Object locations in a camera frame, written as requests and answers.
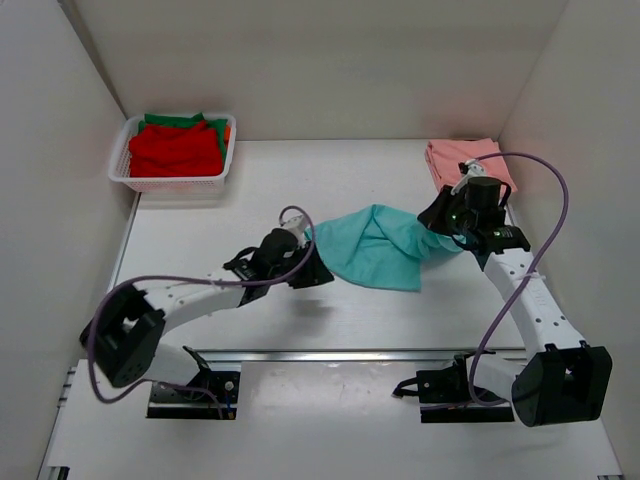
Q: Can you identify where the orange t shirt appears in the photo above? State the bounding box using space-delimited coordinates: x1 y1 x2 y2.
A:
224 124 232 146

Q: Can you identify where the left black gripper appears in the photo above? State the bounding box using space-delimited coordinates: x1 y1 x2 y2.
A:
272 238 335 287

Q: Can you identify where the metal table rail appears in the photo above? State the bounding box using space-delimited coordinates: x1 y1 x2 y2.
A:
197 349 526 365

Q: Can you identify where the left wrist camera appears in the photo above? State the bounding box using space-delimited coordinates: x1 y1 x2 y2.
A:
281 215 310 248

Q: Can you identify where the green t shirt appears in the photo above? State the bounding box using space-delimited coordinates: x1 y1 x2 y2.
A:
138 113 229 156

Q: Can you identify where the folded pink t shirt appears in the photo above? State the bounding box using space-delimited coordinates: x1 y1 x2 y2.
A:
425 138 517 193

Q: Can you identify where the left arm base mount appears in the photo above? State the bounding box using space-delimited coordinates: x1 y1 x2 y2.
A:
146 346 241 421

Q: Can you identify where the red t shirt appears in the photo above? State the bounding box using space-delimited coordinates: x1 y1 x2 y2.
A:
128 122 224 178

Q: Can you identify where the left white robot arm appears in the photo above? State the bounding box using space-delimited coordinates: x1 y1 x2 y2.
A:
80 228 334 398

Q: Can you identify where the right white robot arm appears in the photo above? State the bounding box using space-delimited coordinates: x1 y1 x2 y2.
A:
418 177 613 427

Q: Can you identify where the teal t shirt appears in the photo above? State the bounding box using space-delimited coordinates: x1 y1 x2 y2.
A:
305 204 461 292

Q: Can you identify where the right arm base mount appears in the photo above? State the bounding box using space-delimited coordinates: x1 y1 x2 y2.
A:
392 354 515 424

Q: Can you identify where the white plastic basket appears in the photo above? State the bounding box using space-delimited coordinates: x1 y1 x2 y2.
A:
108 113 236 193

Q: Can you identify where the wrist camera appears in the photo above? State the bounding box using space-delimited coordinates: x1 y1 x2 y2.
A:
451 158 487 196
281 215 310 248

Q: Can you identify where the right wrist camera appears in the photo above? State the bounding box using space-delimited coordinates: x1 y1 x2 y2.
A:
451 158 487 196

